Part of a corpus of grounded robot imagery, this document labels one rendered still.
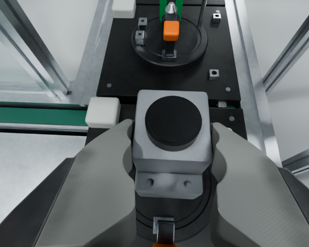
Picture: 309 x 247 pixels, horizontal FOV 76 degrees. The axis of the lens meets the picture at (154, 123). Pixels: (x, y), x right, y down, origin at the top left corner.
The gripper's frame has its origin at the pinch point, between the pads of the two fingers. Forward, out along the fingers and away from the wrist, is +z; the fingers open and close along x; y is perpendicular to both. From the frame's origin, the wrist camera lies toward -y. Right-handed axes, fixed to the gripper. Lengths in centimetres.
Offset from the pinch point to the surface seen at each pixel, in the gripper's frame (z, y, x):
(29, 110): 19.6, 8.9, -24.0
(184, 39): 28.0, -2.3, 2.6
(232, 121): 16.8, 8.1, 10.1
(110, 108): 15.9, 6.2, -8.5
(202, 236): 3.9, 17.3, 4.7
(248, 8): 59, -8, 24
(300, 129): 26.8, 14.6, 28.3
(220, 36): 31.9, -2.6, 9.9
